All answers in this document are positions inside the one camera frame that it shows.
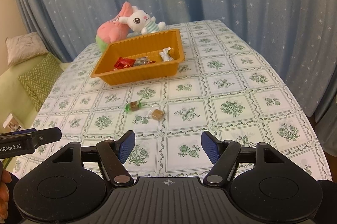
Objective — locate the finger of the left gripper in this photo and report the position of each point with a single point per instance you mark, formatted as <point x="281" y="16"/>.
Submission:
<point x="25" y="131"/>
<point x="46" y="136"/>

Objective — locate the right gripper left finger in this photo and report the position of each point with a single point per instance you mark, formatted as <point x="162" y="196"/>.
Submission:
<point x="113" y="155"/>

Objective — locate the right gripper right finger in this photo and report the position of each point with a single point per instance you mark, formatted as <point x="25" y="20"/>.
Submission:
<point x="223" y="155"/>

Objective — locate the green brown candy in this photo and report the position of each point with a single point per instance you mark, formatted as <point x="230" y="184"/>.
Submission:
<point x="134" y="105"/>

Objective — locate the clear brown candy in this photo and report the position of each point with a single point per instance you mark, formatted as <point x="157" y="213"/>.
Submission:
<point x="156" y="114"/>

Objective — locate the red snack packet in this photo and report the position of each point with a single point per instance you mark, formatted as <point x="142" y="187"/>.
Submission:
<point x="123" y="63"/>

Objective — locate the grey striped snack packet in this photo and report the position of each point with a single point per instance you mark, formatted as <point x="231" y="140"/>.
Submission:
<point x="143" y="61"/>

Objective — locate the green black snack pouch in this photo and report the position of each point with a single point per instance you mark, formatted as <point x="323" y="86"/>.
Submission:
<point x="165" y="54"/>

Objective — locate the person's left hand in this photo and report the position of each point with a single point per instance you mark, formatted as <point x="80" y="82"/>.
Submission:
<point x="4" y="193"/>

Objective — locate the small white box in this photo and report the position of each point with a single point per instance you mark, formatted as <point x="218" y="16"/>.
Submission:
<point x="12" y="124"/>

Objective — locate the light green sofa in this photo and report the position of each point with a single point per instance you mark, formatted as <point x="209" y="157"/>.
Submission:
<point x="14" y="98"/>

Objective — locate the green zigzag cushion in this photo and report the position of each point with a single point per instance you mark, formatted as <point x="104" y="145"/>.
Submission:
<point x="38" y="81"/>

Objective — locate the floral white green tablecloth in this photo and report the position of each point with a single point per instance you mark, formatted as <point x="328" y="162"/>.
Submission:
<point x="223" y="86"/>

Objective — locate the beige embroidered pillow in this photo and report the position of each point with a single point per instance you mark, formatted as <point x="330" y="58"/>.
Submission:
<point x="23" y="48"/>

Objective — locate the orange plastic tray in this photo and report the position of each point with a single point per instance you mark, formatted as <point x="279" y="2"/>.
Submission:
<point x="148" y="45"/>

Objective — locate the pink star plush toy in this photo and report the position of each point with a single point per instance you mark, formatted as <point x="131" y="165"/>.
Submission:
<point x="113" y="31"/>

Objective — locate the white bunny plush toy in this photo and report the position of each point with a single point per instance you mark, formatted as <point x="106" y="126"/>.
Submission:
<point x="141" y="22"/>

